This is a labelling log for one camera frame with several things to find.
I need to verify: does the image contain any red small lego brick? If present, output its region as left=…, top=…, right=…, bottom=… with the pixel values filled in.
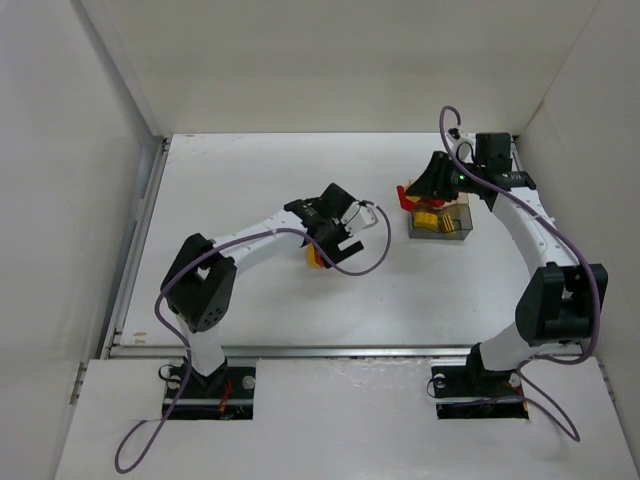
left=396, top=185, right=419, bottom=212

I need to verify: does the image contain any yellow curved lego brick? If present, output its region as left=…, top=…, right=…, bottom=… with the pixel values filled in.
left=412, top=211, right=439, bottom=231

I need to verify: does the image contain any yellow striped lego brick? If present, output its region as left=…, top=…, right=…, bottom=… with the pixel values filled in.
left=440, top=214, right=456, bottom=233

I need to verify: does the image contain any red rectangular lego brick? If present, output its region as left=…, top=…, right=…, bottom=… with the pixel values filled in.
left=418, top=198, right=445, bottom=208

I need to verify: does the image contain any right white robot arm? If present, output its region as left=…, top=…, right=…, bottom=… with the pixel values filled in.
left=397, top=128, right=608, bottom=395

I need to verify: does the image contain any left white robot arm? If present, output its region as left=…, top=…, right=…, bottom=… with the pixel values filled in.
left=161, top=183, right=378, bottom=388

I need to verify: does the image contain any yellow lego brick left cluster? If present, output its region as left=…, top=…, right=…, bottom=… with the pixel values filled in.
left=307, top=244, right=325, bottom=268

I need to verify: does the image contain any grey transparent container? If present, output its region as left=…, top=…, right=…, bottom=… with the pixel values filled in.
left=408, top=205, right=473, bottom=241

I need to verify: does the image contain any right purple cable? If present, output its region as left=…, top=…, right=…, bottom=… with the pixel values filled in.
left=438, top=105, right=602, bottom=443

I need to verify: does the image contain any purple cable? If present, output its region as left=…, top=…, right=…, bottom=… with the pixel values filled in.
left=438, top=105, right=602, bottom=443
left=114, top=201, right=392, bottom=474

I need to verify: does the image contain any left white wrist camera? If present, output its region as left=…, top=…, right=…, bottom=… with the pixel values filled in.
left=340, top=201, right=378, bottom=235

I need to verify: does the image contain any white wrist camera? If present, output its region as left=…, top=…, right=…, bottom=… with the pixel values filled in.
left=340, top=201, right=378, bottom=235
left=447, top=127, right=474, bottom=163

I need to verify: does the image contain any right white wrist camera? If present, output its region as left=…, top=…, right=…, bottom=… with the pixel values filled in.
left=447, top=127, right=474, bottom=163

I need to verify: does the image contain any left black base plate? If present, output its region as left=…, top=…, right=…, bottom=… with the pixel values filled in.
left=158, top=363, right=256, bottom=421

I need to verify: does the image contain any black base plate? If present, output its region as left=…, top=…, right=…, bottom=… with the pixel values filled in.
left=427, top=363, right=529, bottom=420
left=158, top=363, right=256, bottom=421

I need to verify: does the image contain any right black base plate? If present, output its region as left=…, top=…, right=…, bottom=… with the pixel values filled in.
left=427, top=363, right=529, bottom=420

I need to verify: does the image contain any aluminium rail front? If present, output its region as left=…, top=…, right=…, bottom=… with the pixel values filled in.
left=107, top=343, right=586, bottom=360

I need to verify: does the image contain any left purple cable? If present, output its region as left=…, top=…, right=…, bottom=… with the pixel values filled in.
left=114, top=201, right=392, bottom=474

